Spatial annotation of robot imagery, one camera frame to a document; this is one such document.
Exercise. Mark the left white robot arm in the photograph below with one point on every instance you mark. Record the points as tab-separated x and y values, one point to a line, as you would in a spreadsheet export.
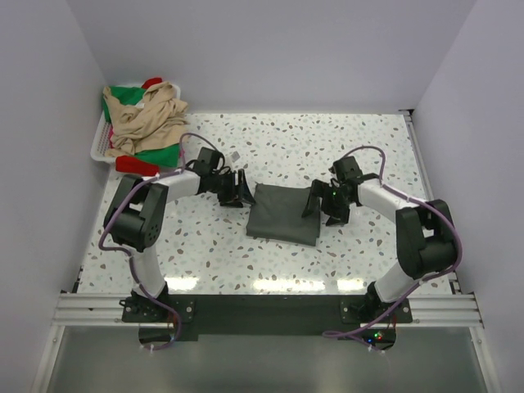
134	222

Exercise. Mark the red t shirt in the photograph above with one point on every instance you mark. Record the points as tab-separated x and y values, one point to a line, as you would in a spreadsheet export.
146	163

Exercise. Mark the dark grey t shirt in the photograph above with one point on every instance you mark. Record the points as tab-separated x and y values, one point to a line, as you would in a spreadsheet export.
277	215

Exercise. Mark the green t shirt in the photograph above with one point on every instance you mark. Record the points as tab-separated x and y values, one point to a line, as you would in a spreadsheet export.
146	123

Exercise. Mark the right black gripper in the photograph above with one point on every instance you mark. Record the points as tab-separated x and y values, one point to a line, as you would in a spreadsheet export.
337	216

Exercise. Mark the aluminium frame rail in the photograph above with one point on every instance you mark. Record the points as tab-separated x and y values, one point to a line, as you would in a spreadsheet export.
455	311

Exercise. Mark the white plastic basket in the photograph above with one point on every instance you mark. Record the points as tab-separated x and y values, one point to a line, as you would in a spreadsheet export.
101	142

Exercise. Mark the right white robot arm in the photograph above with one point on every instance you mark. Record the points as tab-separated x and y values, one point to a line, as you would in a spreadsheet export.
425	240

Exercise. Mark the beige t shirt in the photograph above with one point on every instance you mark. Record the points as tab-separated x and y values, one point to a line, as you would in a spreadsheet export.
158	123

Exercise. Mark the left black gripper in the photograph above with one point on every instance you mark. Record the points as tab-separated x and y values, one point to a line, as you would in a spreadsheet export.
230	198

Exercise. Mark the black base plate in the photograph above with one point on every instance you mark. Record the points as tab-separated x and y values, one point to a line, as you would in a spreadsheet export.
189	317

